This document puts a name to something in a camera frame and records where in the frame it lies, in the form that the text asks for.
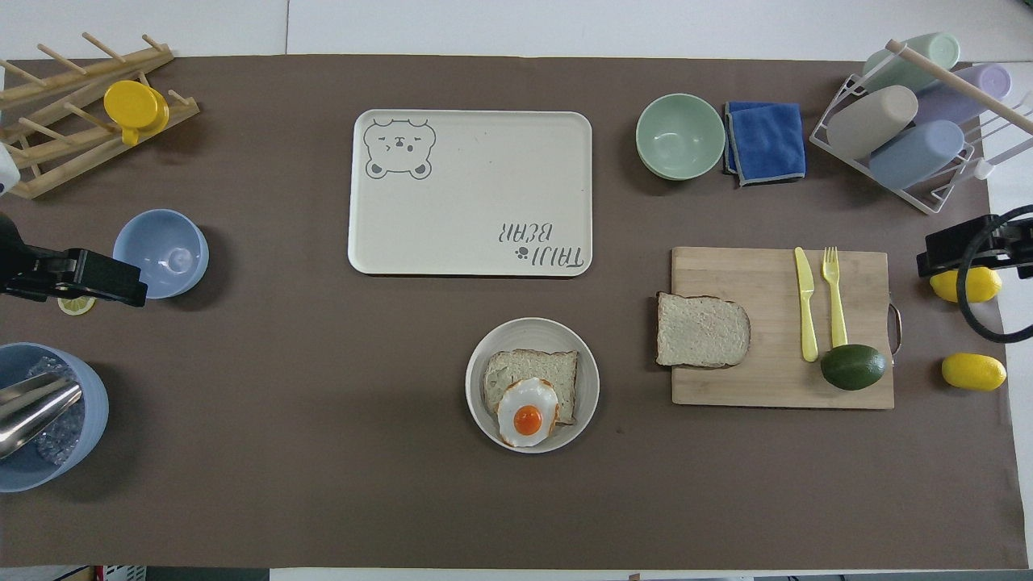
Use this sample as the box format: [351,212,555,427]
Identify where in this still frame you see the light purple cup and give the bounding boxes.
[915,63,1014,127]

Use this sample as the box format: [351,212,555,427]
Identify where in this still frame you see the light green cup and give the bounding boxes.
[861,32,962,95]

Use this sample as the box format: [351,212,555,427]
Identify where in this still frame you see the cream round plate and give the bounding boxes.
[465,317,601,454]

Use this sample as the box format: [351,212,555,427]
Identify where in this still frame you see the beige cup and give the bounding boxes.
[826,85,920,161]

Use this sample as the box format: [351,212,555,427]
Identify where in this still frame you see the blue cloth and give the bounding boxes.
[722,101,807,188]

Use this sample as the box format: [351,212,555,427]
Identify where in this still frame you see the white wire rack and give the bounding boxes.
[809,39,1033,215]

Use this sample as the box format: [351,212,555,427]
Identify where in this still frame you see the yellow lemon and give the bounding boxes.
[930,266,1003,304]
[941,353,1008,392]

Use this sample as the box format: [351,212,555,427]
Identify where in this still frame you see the cream tray with bear print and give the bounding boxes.
[348,110,594,278]

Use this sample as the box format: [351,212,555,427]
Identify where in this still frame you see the bread slice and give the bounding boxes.
[483,349,580,426]
[655,291,752,370]

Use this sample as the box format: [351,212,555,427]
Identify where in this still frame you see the light blue cup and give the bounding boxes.
[868,119,966,192]

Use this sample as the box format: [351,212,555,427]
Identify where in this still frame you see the light green bowl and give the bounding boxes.
[635,94,726,181]

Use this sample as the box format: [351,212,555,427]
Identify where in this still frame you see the wooden cutting board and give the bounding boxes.
[671,246,904,411]

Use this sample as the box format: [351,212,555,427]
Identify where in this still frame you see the black cable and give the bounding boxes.
[956,205,1033,345]

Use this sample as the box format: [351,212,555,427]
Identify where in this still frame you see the wooden dish rack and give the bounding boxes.
[0,32,201,200]

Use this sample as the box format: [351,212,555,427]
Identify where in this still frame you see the clear ice cubes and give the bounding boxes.
[26,356,86,467]

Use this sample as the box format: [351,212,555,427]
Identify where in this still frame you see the light blue bowl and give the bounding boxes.
[112,209,210,300]

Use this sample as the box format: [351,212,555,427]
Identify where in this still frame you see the green avocado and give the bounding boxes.
[820,344,888,391]

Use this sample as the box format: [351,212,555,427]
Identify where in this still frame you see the yellow plastic knife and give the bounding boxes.
[794,246,819,363]

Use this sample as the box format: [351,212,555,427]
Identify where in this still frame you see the yellow plastic fork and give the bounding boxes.
[822,246,849,349]

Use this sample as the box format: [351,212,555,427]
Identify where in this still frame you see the yellow plastic cup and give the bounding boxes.
[103,79,170,147]

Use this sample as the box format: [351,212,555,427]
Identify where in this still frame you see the metal scoop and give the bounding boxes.
[0,372,84,462]

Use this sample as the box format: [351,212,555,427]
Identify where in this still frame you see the fried egg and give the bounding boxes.
[496,377,560,449]

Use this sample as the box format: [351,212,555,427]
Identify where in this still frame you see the wooden rod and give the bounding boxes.
[885,39,1033,136]

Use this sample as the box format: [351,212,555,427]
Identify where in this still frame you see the light blue bucket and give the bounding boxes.
[0,343,110,494]

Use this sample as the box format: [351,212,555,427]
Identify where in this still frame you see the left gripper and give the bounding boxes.
[0,213,59,302]

